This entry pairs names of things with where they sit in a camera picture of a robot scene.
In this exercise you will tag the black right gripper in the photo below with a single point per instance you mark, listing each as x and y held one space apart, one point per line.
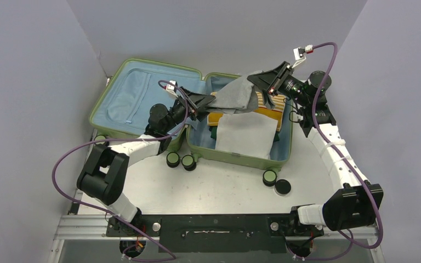
275 79

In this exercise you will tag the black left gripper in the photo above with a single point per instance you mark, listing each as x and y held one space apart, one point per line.
196 102

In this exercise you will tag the green shirt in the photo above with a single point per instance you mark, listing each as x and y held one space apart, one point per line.
213 132

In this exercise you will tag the grey cloth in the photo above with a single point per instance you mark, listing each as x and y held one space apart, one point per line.
239 96

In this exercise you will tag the green suitcase with blue lining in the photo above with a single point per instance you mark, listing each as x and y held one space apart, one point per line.
122 111

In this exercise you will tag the white cloth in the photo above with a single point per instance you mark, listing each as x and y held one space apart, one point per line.
250 134

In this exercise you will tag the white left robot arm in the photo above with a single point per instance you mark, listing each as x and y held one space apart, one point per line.
104 173

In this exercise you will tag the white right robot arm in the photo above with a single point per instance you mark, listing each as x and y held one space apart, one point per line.
356 201

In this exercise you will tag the middle right suitcase wheel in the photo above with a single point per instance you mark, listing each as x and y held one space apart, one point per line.
188 162

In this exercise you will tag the middle left suitcase wheel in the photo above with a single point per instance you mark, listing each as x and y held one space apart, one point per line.
172 159

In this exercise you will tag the front green suitcase wheel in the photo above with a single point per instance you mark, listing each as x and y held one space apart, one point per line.
269 178

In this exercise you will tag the far left suitcase wheel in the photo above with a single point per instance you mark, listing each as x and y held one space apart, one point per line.
100 139

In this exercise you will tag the front black suitcase wheel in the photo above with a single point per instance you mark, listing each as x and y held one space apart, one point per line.
283 187

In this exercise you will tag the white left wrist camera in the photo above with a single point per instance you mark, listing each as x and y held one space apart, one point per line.
171 89

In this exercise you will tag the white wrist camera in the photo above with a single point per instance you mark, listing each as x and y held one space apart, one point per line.
300 54
171 89

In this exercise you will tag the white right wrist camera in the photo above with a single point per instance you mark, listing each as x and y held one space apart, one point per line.
300 54

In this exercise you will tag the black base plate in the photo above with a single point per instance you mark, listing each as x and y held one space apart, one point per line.
229 233

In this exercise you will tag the aluminium frame rail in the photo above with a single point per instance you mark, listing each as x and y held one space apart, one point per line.
94 227

